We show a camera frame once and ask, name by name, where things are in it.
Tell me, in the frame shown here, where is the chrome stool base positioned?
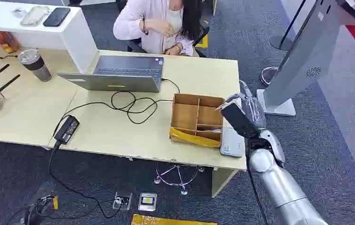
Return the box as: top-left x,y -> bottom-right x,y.
153,161 -> 206,196

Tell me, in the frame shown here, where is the white desk shelf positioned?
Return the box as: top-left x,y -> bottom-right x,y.
0,0 -> 99,74

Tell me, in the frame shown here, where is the silver floor socket box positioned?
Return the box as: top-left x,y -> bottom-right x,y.
138,193 -> 158,212

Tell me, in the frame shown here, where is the clear phone case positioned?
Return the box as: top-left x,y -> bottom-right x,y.
20,5 -> 50,27

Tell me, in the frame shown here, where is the person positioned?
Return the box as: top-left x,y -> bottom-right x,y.
113,0 -> 204,57

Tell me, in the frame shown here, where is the grey card reader device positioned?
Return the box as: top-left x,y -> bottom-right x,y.
220,127 -> 246,158

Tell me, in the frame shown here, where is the grey card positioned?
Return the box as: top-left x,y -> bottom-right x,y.
196,127 -> 223,135

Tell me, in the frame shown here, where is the yellow sheet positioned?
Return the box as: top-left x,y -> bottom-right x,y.
131,213 -> 218,225

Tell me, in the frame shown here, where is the black smartphone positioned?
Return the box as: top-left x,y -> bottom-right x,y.
43,7 -> 71,28

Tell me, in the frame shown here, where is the cable bundle with yellow plug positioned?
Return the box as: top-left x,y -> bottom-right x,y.
5,195 -> 59,225

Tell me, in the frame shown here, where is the pale desk side panel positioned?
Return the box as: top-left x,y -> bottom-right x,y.
211,168 -> 239,198

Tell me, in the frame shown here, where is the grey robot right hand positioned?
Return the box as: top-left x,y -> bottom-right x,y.
216,93 -> 268,139

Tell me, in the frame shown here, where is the black mains cable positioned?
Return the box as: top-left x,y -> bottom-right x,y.
48,141 -> 124,219

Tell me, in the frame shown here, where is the round stanchion base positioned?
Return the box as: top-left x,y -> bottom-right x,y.
259,66 -> 279,87

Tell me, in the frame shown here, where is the black power adapter brick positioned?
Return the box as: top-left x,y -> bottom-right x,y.
53,115 -> 81,146

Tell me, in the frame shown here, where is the black stanchion pole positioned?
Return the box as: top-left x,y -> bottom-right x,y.
269,0 -> 307,51

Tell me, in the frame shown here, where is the steel tumbler with lid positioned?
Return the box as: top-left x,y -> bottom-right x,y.
18,48 -> 53,83

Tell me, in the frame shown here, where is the orange snack bag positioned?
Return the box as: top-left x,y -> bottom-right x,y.
0,30 -> 20,54

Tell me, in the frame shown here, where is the wooden card box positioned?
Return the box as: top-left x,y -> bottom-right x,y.
169,93 -> 226,149

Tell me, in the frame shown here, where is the thin black laptop cable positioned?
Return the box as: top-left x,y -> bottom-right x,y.
53,78 -> 181,137

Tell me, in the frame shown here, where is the floor socket with plug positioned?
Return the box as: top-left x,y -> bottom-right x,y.
112,192 -> 133,211

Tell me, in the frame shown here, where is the grey laptop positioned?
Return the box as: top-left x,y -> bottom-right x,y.
57,55 -> 164,93

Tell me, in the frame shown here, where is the grey standing kiosk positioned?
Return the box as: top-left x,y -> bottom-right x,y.
256,0 -> 355,117

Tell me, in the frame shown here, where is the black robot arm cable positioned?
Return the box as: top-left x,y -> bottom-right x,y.
245,138 -> 270,225

